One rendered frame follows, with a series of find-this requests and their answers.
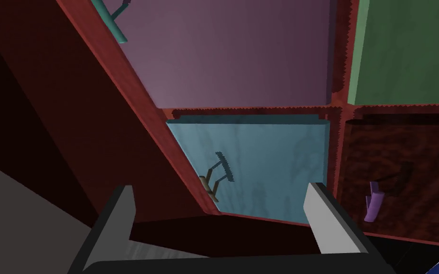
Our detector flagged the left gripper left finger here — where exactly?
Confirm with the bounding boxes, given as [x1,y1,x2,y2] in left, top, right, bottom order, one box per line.
[67,184,137,274]

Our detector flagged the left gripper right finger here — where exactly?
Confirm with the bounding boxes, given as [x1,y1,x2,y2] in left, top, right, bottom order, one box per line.
[303,182,387,265]

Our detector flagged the blue drawer front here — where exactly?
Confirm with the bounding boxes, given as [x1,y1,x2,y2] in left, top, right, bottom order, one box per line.
[165,114,331,225]

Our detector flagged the dark brown drawer front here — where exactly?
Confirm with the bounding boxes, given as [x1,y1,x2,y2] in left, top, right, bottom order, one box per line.
[335,114,439,249]

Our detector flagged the red wooden cupboard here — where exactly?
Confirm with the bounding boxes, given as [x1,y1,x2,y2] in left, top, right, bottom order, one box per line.
[0,0,439,264]

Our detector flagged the green cupboard door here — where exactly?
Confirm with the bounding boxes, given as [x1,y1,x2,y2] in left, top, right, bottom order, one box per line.
[347,0,439,107]

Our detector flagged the purple cupboard door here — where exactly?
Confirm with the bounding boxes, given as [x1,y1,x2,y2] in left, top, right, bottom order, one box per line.
[99,0,338,110]

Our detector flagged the purple curved handle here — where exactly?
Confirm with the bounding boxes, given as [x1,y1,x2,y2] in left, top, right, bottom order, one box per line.
[363,181,386,223]

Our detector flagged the olive brown bar handle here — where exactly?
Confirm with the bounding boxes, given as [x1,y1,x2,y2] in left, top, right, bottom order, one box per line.
[198,159,231,204]

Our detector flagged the teal bar handle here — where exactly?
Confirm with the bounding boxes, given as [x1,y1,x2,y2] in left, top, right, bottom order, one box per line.
[90,0,132,44]

